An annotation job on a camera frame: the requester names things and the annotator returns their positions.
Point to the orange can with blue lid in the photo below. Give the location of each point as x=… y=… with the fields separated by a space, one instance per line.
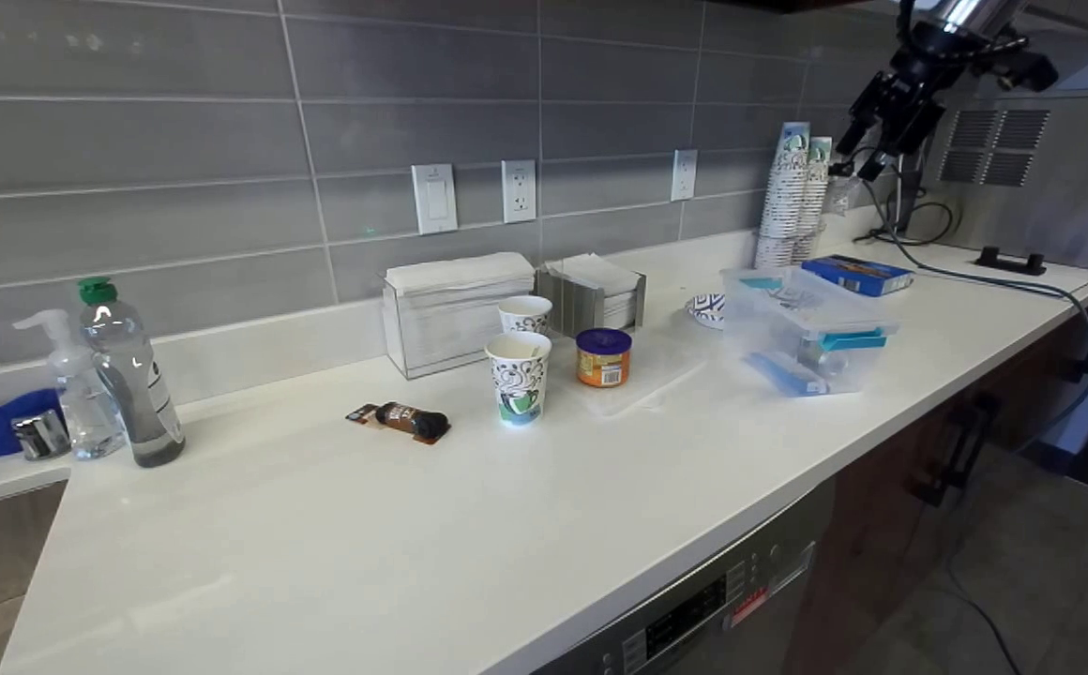
x=606 y=364

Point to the stainless steel dishwasher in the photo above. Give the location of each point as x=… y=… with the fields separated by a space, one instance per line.
x=719 y=600

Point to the metal napkin holder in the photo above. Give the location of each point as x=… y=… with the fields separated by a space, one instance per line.
x=595 y=295

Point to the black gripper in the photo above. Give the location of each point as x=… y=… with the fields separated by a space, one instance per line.
x=941 y=76

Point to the patterned paper cup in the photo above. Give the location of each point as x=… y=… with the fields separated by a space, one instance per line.
x=525 y=313
x=517 y=381

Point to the brown wooden cabinet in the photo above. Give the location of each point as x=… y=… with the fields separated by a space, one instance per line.
x=883 y=549

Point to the white wall outlet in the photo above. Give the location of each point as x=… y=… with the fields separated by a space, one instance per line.
x=517 y=188
x=685 y=175
x=437 y=198

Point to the small chrome metal object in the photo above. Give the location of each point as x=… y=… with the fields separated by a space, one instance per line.
x=44 y=436

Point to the clear bottle with green cap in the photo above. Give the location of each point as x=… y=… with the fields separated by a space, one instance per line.
x=135 y=386

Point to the clear soap pump dispenser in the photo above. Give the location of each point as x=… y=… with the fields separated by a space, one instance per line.
x=87 y=414

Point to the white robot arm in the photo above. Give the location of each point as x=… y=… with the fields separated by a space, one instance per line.
x=959 y=18

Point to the blue patterned plate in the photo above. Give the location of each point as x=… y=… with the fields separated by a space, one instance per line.
x=711 y=309

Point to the short paper cup stack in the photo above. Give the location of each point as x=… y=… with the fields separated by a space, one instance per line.
x=818 y=175

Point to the blue snack box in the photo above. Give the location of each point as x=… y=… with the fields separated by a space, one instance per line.
x=863 y=274

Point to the clear plastic container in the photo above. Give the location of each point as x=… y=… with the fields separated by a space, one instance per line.
x=808 y=319

